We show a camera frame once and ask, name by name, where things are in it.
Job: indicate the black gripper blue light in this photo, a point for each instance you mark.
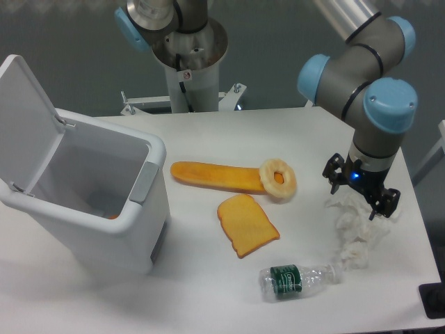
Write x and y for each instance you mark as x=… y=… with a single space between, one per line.
x=366 y=175

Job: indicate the white trash can lid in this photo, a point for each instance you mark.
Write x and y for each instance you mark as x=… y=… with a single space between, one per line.
x=31 y=129

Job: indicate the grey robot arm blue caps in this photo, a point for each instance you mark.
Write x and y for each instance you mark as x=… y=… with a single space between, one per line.
x=354 y=87

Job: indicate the white trash can body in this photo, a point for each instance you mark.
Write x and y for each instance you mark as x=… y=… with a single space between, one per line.
x=101 y=169

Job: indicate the crumpled white tissue paper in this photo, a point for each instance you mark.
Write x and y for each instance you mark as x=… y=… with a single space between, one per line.
x=357 y=232

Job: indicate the orange toast slice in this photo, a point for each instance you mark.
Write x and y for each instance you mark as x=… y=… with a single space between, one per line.
x=246 y=224

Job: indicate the clear plastic bottle green label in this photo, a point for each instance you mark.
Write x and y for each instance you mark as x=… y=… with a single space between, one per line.
x=288 y=282

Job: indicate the long orange baguette bread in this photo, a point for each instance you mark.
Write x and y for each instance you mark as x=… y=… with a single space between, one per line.
x=215 y=176

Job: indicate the black device at table edge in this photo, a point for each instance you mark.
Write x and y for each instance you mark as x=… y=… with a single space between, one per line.
x=432 y=297

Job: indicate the white frame at right edge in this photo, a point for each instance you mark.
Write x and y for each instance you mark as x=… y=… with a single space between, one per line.
x=431 y=159

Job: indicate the beige ring doughnut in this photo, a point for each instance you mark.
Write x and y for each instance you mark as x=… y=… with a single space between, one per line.
x=278 y=179

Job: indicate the white metal mounting frame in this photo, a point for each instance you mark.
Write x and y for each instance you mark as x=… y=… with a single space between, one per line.
x=226 y=101

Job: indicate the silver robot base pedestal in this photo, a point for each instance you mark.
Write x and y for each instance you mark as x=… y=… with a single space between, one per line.
x=191 y=62

